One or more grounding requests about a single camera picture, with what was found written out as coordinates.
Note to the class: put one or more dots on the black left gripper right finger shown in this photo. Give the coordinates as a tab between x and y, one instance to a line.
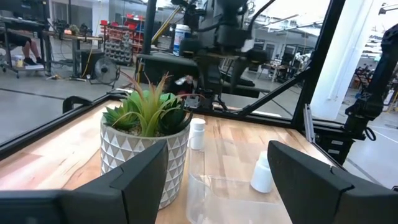
320	199

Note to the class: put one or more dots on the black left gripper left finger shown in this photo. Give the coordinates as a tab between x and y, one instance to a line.
93	205

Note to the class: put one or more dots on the white pill bottle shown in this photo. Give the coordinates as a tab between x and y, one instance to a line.
196	137
262	177

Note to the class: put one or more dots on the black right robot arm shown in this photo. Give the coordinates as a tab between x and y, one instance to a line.
211	77

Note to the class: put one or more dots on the clear plastic basket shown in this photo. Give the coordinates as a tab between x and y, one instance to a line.
217	202

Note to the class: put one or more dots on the black labelled control box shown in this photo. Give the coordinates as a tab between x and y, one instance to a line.
334	146

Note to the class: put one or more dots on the artificial succulent in patterned pot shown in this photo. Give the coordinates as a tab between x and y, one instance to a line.
124	149

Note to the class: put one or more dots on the black table clamp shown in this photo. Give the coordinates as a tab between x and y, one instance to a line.
70	101

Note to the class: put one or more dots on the black floor fan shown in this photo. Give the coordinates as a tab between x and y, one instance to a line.
105	71

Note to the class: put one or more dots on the white square pillar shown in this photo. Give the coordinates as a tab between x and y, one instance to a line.
345	62

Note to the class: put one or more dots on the black table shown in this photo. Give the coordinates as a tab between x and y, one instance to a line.
161	67

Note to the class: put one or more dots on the red parts bin shelf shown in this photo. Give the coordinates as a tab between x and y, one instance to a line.
119	46

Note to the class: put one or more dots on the metal work desk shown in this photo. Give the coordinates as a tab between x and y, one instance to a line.
81	38

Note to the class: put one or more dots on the person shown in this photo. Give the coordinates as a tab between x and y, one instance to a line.
28	46

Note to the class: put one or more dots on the white and blue wipes canister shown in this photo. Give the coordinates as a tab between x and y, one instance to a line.
181	40

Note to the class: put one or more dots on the yellow pole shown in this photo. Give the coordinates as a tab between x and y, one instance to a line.
164	26

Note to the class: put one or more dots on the silver aluminium bracket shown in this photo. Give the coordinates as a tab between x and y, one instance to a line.
308	124

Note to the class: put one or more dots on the black metal table frame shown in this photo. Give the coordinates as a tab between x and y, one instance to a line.
317	62

